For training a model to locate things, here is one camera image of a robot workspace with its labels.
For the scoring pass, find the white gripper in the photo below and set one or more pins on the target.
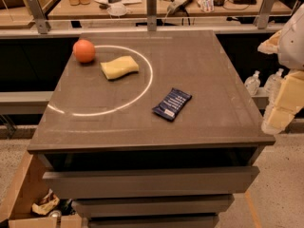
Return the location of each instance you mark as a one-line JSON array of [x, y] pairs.
[[293, 47]]

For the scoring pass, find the yellow sponge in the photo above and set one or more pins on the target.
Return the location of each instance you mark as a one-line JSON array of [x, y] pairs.
[[119, 67]]

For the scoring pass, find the clear plastic bottle right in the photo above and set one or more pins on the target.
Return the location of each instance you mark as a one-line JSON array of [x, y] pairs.
[[271, 80]]

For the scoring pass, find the clear plastic bottle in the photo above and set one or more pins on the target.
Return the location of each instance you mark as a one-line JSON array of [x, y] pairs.
[[252, 83], [271, 80]]

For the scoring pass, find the clear plastic bottle left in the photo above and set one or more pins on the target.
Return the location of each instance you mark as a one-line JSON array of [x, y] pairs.
[[252, 83]]

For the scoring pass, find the small white carton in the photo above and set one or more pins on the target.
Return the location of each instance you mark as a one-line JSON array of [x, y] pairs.
[[206, 5]]

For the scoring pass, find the blue snack packet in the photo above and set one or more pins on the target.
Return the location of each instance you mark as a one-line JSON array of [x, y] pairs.
[[172, 104]]

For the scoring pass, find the white power strip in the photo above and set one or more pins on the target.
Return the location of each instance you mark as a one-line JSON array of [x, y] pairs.
[[174, 6]]

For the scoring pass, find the white bowl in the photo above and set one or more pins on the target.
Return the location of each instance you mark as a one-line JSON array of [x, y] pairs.
[[117, 10]]

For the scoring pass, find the grey drawer cabinet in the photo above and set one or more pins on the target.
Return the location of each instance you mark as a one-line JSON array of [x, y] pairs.
[[122, 165]]

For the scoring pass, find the wooden workbench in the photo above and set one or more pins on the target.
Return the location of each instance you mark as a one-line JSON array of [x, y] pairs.
[[64, 11]]

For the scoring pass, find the orange ball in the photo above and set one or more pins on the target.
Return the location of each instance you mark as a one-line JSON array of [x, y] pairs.
[[84, 51]]

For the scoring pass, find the crumpled paper bag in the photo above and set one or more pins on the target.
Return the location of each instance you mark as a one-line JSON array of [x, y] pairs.
[[46, 204]]

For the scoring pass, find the cardboard box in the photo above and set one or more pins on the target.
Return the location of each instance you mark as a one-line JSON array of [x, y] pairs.
[[26, 188]]

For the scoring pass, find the right metal bracket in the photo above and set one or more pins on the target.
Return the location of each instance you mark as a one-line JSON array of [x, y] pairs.
[[262, 19]]

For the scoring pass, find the metal bracket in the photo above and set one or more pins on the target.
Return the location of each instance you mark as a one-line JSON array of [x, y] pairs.
[[151, 12], [262, 19], [39, 17]]

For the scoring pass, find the middle metal bracket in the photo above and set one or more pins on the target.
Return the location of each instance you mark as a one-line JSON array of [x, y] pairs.
[[151, 12]]

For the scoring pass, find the left metal bracket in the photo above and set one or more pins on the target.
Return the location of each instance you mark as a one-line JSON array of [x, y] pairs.
[[39, 17]]

